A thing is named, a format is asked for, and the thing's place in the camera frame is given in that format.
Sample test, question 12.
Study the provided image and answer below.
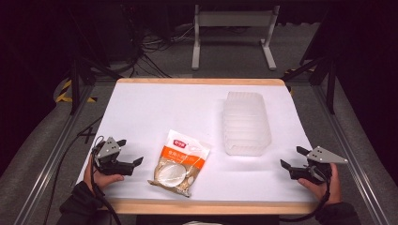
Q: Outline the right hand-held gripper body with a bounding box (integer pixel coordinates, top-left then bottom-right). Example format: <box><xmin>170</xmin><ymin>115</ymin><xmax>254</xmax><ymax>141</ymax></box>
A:
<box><xmin>289</xmin><ymin>145</ymin><xmax>349</xmax><ymax>186</ymax></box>

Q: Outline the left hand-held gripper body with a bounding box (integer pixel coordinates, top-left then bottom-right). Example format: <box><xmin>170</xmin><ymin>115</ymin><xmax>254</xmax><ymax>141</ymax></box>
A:
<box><xmin>92</xmin><ymin>136</ymin><xmax>136</xmax><ymax>176</ymax></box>

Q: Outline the person's left hand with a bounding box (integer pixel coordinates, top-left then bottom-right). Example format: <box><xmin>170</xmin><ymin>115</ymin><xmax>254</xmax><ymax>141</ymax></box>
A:
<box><xmin>82</xmin><ymin>155</ymin><xmax>126</xmax><ymax>195</ymax></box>

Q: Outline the person's right hand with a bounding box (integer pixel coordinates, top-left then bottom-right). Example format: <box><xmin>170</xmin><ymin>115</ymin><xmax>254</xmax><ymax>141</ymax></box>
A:
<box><xmin>297</xmin><ymin>162</ymin><xmax>343</xmax><ymax>206</ymax></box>

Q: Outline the black tape cross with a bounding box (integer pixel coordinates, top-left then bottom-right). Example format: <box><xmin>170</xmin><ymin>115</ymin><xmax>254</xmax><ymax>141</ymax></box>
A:
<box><xmin>77</xmin><ymin>126</ymin><xmax>97</xmax><ymax>145</ymax></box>

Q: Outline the orange and white food packet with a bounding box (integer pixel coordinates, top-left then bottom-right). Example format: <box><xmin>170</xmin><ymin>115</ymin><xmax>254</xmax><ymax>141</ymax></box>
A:
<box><xmin>147</xmin><ymin>128</ymin><xmax>211</xmax><ymax>199</ymax></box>

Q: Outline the translucent plastic container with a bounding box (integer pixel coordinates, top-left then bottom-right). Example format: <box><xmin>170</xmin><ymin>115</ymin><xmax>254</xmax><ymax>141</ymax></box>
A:
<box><xmin>222</xmin><ymin>91</ymin><xmax>273</xmax><ymax>157</ymax></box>

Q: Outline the yellow and black hazard tape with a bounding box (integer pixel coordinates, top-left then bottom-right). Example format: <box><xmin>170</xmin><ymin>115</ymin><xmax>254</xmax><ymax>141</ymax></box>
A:
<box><xmin>54</xmin><ymin>79</ymin><xmax>99</xmax><ymax>104</ymax></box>

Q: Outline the black metal stand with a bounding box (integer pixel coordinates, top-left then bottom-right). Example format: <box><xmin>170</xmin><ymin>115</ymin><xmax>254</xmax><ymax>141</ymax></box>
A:
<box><xmin>282</xmin><ymin>54</ymin><xmax>338</xmax><ymax>115</ymax></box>
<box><xmin>69</xmin><ymin>54</ymin><xmax>124</xmax><ymax>116</ymax></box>

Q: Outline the white metal stand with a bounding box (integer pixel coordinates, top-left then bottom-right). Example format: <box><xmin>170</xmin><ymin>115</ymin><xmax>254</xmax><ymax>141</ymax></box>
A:
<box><xmin>191</xmin><ymin>4</ymin><xmax>282</xmax><ymax>71</ymax></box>

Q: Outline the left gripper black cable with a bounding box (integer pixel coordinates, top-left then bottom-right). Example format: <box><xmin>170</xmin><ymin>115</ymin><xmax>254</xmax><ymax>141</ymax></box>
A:
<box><xmin>89</xmin><ymin>135</ymin><xmax>122</xmax><ymax>225</ymax></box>

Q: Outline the aluminium frame rail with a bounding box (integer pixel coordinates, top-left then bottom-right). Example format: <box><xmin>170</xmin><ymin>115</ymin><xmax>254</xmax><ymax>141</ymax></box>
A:
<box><xmin>313</xmin><ymin>83</ymin><xmax>390</xmax><ymax>225</ymax></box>
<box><xmin>13</xmin><ymin>82</ymin><xmax>97</xmax><ymax>225</ymax></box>

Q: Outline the thin black floor cable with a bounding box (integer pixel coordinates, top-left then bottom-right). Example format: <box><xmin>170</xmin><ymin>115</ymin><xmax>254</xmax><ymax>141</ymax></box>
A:
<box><xmin>42</xmin><ymin>115</ymin><xmax>104</xmax><ymax>225</ymax></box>

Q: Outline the bundle of floor cables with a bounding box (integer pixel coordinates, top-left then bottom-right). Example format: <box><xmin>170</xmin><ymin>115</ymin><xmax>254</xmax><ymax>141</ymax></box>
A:
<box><xmin>123</xmin><ymin>22</ymin><xmax>196</xmax><ymax>79</ymax></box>

